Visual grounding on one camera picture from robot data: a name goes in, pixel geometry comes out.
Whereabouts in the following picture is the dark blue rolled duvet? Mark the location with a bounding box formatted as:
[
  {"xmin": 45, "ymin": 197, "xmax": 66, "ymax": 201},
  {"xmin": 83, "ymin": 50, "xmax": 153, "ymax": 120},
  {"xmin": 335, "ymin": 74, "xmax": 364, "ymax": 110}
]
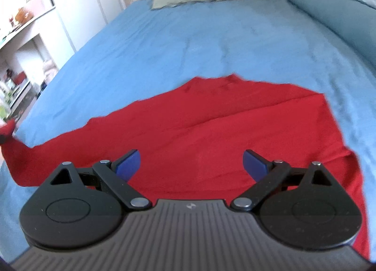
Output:
[{"xmin": 244, "ymin": 0, "xmax": 376, "ymax": 66}]

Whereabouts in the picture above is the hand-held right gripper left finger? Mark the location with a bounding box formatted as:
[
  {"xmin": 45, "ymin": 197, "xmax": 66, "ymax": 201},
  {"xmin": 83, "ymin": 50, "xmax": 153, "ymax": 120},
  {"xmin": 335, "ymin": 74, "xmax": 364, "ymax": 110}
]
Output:
[{"xmin": 50, "ymin": 149, "xmax": 152, "ymax": 210}]

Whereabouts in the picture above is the red garment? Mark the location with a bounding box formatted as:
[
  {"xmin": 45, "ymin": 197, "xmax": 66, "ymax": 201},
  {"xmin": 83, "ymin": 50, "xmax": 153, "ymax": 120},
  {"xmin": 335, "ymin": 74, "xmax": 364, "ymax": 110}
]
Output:
[{"xmin": 0, "ymin": 74, "xmax": 371, "ymax": 261}]

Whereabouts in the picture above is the blue bed sheet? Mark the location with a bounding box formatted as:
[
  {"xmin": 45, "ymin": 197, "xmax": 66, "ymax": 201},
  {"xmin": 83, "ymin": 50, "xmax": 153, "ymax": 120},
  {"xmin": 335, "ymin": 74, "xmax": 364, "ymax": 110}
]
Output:
[{"xmin": 0, "ymin": 0, "xmax": 376, "ymax": 263}]

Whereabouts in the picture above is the white shelf unit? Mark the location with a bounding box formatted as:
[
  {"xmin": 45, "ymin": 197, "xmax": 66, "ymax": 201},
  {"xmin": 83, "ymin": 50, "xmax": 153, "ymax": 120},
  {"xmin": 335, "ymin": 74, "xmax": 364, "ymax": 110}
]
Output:
[{"xmin": 0, "ymin": 0, "xmax": 75, "ymax": 124}]

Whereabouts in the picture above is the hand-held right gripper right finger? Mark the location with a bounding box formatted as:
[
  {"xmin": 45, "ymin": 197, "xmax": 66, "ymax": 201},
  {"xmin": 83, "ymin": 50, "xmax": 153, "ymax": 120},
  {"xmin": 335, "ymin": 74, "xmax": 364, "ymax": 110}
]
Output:
[{"xmin": 230, "ymin": 149, "xmax": 332, "ymax": 211}]

